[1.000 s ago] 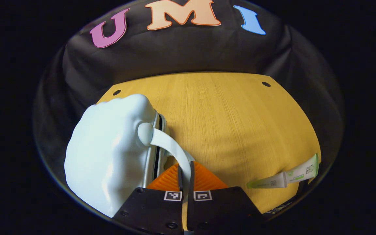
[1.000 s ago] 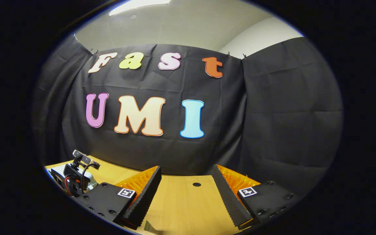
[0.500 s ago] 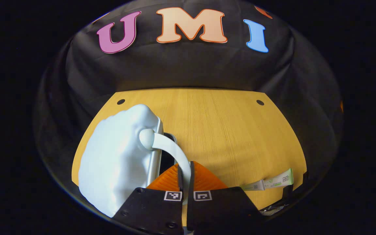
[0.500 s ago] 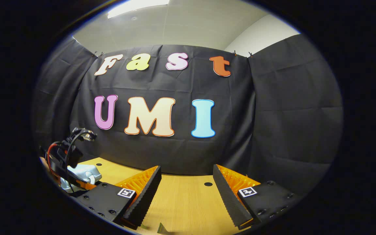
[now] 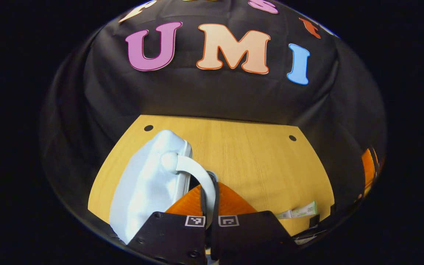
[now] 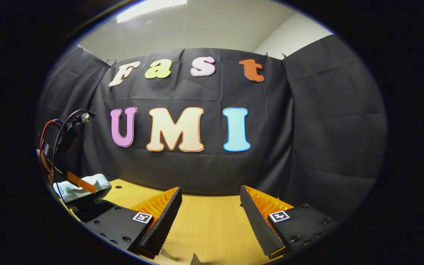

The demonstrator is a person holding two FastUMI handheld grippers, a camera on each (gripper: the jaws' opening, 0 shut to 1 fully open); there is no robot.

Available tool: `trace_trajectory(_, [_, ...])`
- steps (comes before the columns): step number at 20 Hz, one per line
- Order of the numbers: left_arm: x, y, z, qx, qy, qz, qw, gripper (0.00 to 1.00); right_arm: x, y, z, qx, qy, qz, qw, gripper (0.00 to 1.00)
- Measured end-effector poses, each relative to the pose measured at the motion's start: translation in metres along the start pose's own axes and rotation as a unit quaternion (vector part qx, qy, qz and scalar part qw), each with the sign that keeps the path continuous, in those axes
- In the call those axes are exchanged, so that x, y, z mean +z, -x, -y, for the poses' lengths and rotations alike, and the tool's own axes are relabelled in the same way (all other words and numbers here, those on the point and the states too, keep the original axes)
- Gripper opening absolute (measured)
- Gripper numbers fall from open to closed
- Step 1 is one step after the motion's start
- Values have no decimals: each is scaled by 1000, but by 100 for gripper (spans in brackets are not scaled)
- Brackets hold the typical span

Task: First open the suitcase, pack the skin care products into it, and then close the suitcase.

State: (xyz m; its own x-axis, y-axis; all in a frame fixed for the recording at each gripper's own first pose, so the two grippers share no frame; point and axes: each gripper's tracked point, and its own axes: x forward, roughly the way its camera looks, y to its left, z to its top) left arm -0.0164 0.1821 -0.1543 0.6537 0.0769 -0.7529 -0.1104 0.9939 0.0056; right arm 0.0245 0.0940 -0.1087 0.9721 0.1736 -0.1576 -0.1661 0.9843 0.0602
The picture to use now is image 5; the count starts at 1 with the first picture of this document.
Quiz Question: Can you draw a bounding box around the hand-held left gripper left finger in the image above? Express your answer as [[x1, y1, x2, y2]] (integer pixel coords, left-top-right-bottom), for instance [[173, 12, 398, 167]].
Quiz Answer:
[[127, 183, 208, 265]]

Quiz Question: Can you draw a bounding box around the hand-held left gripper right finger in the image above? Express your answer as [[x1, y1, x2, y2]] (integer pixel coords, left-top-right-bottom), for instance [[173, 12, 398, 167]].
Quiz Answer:
[[210, 181, 298, 265]]

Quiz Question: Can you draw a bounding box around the white suitcase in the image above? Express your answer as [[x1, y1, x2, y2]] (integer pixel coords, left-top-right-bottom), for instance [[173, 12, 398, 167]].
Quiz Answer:
[[109, 130, 218, 244]]

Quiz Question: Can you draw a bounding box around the black backdrop cloth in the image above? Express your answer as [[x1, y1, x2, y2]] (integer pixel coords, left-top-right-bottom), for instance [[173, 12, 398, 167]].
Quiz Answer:
[[41, 0, 387, 236]]

